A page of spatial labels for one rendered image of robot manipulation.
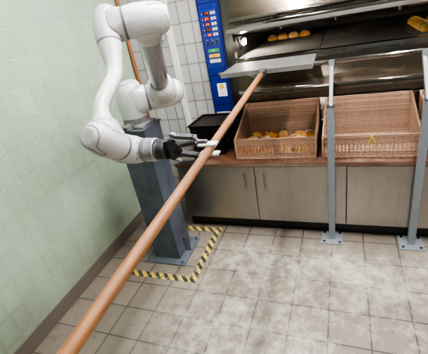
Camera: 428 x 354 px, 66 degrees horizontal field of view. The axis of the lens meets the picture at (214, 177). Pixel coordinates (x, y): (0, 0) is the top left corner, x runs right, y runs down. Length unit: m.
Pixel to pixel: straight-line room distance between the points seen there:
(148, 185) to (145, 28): 1.03
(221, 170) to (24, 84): 1.32
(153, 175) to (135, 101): 0.47
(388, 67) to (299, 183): 0.97
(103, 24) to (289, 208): 1.65
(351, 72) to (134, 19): 1.60
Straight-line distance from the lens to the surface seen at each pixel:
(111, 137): 1.13
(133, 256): 0.75
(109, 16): 1.53
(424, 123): 2.09
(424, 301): 2.17
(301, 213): 2.42
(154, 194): 2.18
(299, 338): 1.92
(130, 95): 2.00
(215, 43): 2.65
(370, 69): 2.58
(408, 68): 2.60
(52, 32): 2.41
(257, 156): 2.30
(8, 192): 2.07
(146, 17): 1.51
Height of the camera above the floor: 1.55
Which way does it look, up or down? 27 degrees down
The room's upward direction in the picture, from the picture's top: 11 degrees counter-clockwise
